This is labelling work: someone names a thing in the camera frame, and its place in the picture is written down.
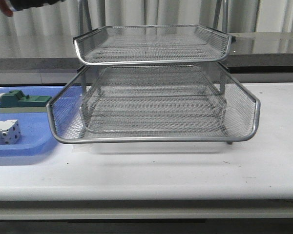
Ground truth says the blue plastic tray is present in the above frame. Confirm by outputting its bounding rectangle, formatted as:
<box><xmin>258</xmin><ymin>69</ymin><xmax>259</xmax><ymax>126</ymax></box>
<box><xmin>0</xmin><ymin>85</ymin><xmax>82</xmax><ymax>158</ymax></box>

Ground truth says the silver metal rack frame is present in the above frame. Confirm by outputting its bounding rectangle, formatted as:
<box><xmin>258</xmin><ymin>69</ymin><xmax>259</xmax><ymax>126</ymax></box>
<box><xmin>74</xmin><ymin>25</ymin><xmax>231</xmax><ymax>142</ymax></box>

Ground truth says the red emergency stop button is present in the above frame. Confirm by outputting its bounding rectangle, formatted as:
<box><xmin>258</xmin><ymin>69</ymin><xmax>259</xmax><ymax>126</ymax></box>
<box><xmin>0</xmin><ymin>0</ymin><xmax>63</xmax><ymax>17</ymax></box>

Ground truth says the silver mesh tray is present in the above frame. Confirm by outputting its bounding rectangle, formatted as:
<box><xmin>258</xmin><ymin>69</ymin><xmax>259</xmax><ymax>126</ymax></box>
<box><xmin>47</xmin><ymin>62</ymin><xmax>260</xmax><ymax>144</ymax></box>
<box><xmin>82</xmin><ymin>97</ymin><xmax>225</xmax><ymax>134</ymax></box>
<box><xmin>73</xmin><ymin>24</ymin><xmax>232</xmax><ymax>66</ymax></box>

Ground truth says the white circuit breaker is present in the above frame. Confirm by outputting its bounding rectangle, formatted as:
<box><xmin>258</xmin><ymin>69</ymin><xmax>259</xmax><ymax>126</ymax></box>
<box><xmin>0</xmin><ymin>119</ymin><xmax>21</xmax><ymax>145</ymax></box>

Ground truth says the dark grey rear counter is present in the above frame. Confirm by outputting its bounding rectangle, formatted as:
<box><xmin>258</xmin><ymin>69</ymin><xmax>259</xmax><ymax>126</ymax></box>
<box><xmin>0</xmin><ymin>32</ymin><xmax>293</xmax><ymax>73</ymax></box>

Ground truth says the green and beige switch block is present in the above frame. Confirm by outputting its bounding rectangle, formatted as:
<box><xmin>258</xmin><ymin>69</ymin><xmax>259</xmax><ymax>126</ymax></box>
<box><xmin>0</xmin><ymin>90</ymin><xmax>52</xmax><ymax>114</ymax></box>

